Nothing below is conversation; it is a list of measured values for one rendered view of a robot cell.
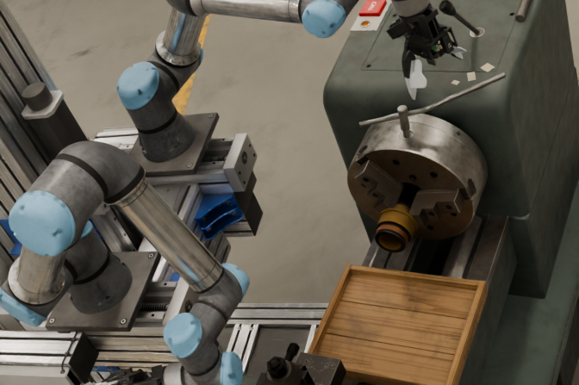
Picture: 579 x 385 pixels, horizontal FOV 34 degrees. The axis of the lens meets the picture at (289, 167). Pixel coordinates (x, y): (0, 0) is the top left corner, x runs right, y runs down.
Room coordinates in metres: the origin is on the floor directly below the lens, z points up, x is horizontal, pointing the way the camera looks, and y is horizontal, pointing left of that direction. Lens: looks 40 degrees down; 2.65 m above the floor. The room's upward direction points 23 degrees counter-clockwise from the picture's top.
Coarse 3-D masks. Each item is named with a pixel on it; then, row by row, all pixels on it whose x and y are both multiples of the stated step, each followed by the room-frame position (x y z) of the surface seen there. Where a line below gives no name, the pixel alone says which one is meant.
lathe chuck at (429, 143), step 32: (384, 128) 1.69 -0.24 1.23; (416, 128) 1.64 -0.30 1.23; (352, 160) 1.69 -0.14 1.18; (384, 160) 1.63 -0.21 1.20; (416, 160) 1.58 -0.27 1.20; (448, 160) 1.55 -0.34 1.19; (352, 192) 1.70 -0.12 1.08; (416, 192) 1.66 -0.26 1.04; (480, 192) 1.55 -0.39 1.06; (448, 224) 1.56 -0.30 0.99
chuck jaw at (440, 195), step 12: (468, 180) 1.54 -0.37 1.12; (420, 192) 1.58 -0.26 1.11; (432, 192) 1.56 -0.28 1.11; (444, 192) 1.54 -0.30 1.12; (456, 192) 1.52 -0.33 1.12; (468, 192) 1.52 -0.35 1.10; (420, 204) 1.54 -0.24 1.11; (432, 204) 1.52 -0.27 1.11; (444, 204) 1.51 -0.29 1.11; (456, 204) 1.50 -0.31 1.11; (420, 216) 1.51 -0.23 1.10; (432, 216) 1.51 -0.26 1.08
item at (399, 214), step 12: (396, 204) 1.57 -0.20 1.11; (384, 216) 1.54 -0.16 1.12; (396, 216) 1.52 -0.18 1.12; (408, 216) 1.52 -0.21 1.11; (384, 228) 1.51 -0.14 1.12; (396, 228) 1.50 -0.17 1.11; (408, 228) 1.50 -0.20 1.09; (384, 240) 1.52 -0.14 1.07; (396, 240) 1.52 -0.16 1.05; (408, 240) 1.50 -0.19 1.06
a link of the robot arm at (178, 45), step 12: (180, 12) 2.04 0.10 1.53; (168, 24) 2.10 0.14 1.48; (180, 24) 2.05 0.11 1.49; (192, 24) 2.04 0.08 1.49; (168, 36) 2.10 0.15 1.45; (180, 36) 2.06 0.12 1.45; (192, 36) 2.06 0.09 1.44; (156, 48) 2.14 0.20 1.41; (168, 48) 2.10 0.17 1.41; (180, 48) 2.08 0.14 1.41; (192, 48) 2.09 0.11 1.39; (156, 60) 2.12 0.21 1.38; (168, 60) 2.10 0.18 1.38; (180, 60) 2.09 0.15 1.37; (192, 60) 2.10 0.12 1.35; (180, 72) 2.10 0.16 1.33; (192, 72) 2.14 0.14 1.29; (180, 84) 2.09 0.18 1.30
